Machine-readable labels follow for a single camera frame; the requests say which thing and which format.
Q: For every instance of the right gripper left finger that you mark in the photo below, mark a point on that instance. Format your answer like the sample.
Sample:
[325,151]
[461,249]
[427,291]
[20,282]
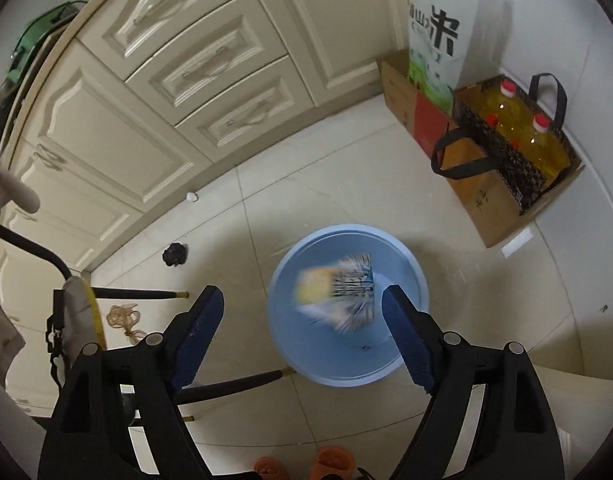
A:
[88,436]

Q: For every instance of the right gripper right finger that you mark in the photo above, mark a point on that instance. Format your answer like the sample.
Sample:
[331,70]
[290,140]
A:
[516,436]

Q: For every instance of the yellow white snack packet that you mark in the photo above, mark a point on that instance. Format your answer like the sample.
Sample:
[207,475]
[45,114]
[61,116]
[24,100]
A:
[340,296]

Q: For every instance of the light blue trash bin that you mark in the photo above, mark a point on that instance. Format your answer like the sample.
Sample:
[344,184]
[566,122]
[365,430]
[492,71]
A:
[316,351]

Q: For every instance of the round table with legs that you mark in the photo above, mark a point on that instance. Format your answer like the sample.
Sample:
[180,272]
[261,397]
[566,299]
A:
[76,321]

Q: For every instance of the orange slipper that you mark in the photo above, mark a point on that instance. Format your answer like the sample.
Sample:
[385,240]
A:
[333,462]

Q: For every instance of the brown cardboard box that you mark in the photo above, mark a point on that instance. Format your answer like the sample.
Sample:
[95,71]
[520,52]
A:
[501,190]

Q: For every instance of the yellow oil bottle near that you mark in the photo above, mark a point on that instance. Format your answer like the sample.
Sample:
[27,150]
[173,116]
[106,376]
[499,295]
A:
[542,148]

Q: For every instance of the yellow oil bottle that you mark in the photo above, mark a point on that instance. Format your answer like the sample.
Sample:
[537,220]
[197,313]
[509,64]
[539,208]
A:
[542,148]
[503,111]

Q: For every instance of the yellow oil bottle far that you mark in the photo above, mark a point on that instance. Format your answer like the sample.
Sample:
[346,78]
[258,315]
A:
[503,111]

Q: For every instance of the lower cream cabinets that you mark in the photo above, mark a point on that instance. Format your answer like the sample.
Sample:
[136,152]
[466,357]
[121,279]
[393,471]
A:
[149,97]

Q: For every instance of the green electric cooker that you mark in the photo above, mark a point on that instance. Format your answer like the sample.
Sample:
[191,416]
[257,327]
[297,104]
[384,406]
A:
[35,35]

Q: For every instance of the white rice bag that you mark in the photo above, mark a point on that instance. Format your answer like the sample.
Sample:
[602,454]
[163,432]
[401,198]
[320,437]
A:
[451,45]

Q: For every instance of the patterned bag with handles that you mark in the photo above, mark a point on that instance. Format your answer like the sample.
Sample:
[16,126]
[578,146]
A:
[474,148]

